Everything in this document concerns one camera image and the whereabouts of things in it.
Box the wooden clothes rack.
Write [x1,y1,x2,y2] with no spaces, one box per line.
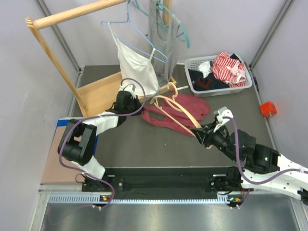
[24,0,178,119]

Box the orange red block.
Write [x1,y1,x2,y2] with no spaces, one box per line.
[259,102,277,118]

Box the red tank top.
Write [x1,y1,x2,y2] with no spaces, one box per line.
[141,93,209,137]

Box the wooden clothes hanger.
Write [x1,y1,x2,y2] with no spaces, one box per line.
[150,82,214,150]

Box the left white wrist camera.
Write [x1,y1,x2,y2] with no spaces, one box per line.
[119,84,136,98]

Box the blue wire hanger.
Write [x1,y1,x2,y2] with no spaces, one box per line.
[101,0,168,64]

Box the red white striped garment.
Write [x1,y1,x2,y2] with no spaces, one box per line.
[211,52,247,88]

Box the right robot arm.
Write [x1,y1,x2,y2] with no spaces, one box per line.
[192,124,308,205]

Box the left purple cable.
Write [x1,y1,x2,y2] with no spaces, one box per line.
[58,78,146,210]

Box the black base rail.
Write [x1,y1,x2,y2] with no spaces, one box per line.
[82,167,243,200]

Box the white laundry basket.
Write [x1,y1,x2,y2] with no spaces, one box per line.
[184,55,253,98]

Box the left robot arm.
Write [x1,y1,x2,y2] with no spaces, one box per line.
[57,90,143,191]

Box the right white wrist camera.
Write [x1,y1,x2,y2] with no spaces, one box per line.
[214,106,233,132]

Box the red capped white marker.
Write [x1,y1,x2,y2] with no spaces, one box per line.
[170,86,189,92]

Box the grey tank top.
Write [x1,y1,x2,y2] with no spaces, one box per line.
[148,0,180,87]

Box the white garment on hanger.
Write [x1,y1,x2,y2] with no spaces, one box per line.
[108,25,160,98]

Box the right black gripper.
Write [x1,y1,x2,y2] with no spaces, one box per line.
[191,120,240,163]

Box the white garment in basket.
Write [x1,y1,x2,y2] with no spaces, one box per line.
[198,61,212,78]

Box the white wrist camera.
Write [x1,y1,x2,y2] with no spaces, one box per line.
[119,84,136,98]
[214,106,233,132]

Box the dark navy garment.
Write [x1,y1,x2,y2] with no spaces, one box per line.
[188,69,229,91]

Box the teal plastic hanger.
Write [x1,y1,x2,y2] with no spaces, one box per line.
[131,0,191,49]

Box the brown board blue edge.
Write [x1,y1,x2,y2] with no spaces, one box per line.
[41,117,80,184]

